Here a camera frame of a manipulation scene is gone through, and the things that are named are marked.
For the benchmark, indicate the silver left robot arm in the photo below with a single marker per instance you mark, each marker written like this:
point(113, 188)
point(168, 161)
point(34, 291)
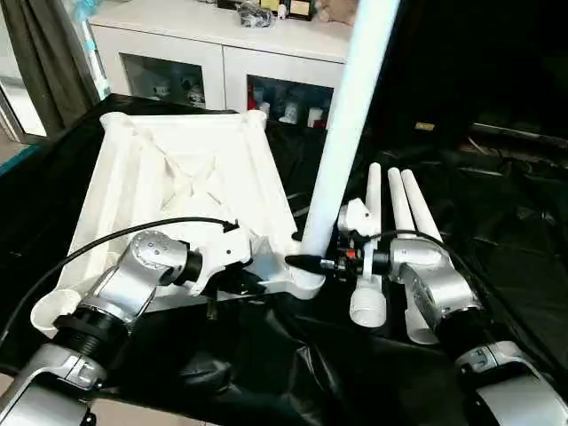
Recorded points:
point(151, 257)

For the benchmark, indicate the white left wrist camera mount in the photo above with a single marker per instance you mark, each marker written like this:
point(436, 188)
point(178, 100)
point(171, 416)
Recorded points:
point(224, 250)

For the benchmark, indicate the black flat monitor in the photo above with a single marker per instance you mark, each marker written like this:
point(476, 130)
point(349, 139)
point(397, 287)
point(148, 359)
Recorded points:
point(523, 133)

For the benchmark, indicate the small white jar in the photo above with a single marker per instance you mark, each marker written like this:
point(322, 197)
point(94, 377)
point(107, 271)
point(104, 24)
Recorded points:
point(265, 110)

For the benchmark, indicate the white glass-door cabinet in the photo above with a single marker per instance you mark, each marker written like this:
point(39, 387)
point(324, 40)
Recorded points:
point(231, 57)

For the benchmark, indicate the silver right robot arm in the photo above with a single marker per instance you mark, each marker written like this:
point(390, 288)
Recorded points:
point(426, 262)

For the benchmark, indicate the yellow label sticker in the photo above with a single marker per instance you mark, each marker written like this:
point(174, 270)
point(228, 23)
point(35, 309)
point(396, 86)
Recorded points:
point(424, 126)

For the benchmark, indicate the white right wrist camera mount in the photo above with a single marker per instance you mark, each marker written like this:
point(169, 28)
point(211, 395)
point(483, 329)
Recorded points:
point(361, 219)

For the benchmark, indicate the white printed cup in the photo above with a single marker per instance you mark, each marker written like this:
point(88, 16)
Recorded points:
point(290, 111)

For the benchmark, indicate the white plastic table leg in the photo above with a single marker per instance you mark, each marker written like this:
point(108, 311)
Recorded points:
point(399, 199)
point(350, 111)
point(367, 302)
point(421, 208)

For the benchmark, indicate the black plastic mat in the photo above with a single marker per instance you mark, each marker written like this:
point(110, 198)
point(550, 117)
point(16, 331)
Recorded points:
point(488, 213)

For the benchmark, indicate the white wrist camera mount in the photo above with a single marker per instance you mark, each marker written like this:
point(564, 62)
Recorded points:
point(224, 250)
point(361, 219)

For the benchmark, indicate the white plastic table top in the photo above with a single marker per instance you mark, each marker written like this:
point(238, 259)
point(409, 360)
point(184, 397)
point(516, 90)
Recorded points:
point(177, 191)

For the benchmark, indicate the white printed figurine mug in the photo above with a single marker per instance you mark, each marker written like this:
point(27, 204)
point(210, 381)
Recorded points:
point(162, 91)
point(194, 92)

